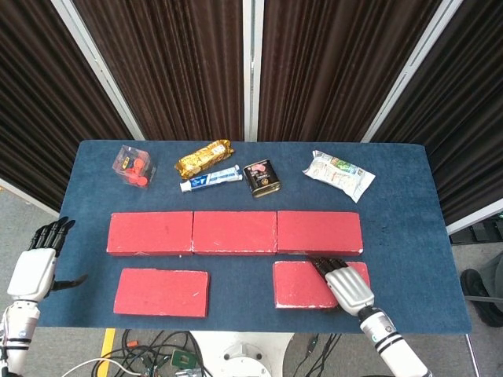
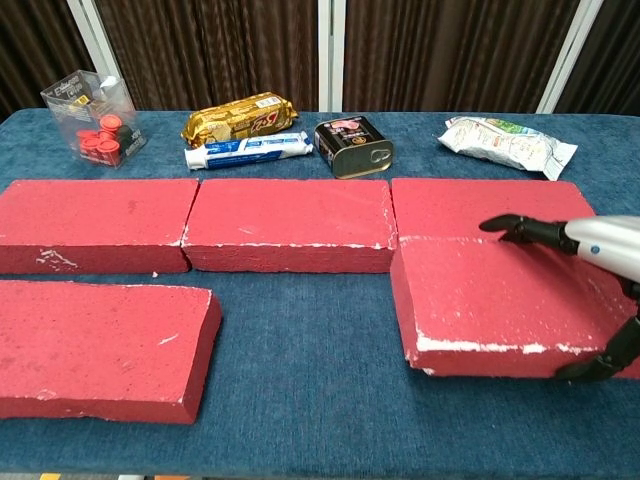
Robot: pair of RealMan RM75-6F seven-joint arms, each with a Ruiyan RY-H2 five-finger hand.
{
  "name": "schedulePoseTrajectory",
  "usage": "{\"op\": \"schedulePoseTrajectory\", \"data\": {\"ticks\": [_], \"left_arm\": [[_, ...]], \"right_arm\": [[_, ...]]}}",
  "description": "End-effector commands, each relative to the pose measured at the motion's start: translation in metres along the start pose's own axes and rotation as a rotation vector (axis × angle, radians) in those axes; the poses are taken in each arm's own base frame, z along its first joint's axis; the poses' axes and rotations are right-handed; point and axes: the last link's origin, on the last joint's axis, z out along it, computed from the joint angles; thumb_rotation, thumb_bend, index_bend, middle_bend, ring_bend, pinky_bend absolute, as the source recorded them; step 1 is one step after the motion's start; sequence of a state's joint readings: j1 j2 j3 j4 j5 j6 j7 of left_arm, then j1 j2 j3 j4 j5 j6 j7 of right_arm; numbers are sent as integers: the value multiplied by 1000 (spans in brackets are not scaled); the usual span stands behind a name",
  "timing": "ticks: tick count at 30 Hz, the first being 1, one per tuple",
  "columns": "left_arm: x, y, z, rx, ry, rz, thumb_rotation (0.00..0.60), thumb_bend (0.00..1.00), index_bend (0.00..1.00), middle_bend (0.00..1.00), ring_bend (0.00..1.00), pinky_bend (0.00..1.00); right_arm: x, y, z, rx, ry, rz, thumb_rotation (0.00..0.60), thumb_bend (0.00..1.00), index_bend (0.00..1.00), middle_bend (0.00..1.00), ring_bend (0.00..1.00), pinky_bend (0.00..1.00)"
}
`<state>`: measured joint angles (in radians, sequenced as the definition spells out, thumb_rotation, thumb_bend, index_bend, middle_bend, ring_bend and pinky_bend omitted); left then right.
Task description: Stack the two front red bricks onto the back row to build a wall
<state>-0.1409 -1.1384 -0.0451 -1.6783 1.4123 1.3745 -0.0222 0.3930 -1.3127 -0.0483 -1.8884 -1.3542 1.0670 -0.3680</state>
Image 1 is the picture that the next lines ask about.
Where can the green circuit board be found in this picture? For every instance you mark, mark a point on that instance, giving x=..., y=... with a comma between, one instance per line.
x=182, y=358

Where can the blue white toothpaste box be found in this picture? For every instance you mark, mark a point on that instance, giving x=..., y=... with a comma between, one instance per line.
x=210, y=178

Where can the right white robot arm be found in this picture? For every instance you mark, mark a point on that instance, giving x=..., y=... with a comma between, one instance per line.
x=389, y=341

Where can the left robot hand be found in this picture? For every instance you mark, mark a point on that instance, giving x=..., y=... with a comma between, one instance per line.
x=33, y=275

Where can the gold snack package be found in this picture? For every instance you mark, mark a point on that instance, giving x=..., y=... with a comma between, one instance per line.
x=204, y=157

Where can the grey partition post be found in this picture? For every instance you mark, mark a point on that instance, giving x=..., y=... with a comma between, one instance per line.
x=416, y=66
x=98, y=70
x=250, y=70

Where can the clear box with red caps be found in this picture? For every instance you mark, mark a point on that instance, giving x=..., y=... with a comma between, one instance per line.
x=133, y=168

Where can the blue felt table cover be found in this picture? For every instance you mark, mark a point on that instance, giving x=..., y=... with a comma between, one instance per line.
x=243, y=290

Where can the brown pleated curtain panel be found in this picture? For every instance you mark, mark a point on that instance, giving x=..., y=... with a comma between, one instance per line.
x=173, y=66
x=330, y=66
x=467, y=118
x=35, y=98

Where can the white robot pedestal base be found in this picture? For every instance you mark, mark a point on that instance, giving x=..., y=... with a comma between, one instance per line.
x=239, y=353

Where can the black shoe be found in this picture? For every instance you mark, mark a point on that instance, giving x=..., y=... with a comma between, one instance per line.
x=481, y=298

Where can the white snack bag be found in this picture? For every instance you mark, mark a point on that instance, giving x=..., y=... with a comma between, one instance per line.
x=338, y=174

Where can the grey trouser leg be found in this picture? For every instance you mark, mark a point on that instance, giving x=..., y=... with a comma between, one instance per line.
x=493, y=275

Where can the red brick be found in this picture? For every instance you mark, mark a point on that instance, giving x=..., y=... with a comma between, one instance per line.
x=149, y=233
x=161, y=292
x=234, y=232
x=319, y=232
x=298, y=284

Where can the black tin can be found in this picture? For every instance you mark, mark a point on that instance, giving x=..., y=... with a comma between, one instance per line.
x=261, y=178

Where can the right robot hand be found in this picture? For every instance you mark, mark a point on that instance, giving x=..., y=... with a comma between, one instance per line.
x=349, y=290

